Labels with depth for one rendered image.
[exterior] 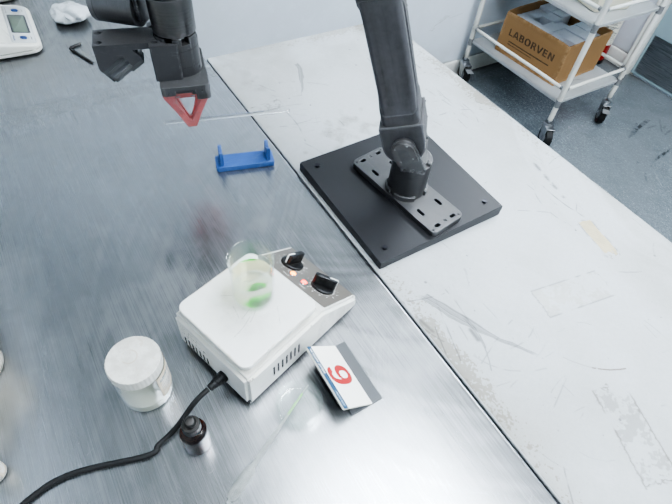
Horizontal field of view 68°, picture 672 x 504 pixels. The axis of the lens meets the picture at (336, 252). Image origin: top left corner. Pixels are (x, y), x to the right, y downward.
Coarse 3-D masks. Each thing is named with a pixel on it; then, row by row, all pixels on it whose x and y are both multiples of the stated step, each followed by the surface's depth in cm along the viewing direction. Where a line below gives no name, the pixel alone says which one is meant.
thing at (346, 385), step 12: (312, 348) 61; (324, 348) 63; (324, 360) 61; (336, 360) 63; (336, 372) 61; (348, 372) 63; (336, 384) 59; (348, 384) 60; (348, 396) 59; (360, 396) 60
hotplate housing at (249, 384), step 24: (336, 312) 64; (192, 336) 58; (288, 336) 58; (312, 336) 62; (216, 360) 57; (264, 360) 56; (288, 360) 60; (216, 384) 58; (240, 384) 56; (264, 384) 59
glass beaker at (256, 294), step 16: (256, 240) 56; (240, 256) 57; (256, 256) 58; (272, 256) 55; (272, 272) 55; (240, 288) 55; (256, 288) 54; (272, 288) 57; (240, 304) 57; (256, 304) 57
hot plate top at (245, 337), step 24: (216, 288) 60; (288, 288) 60; (192, 312) 57; (216, 312) 57; (240, 312) 58; (264, 312) 58; (288, 312) 58; (312, 312) 59; (216, 336) 56; (240, 336) 56; (264, 336) 56; (240, 360) 54
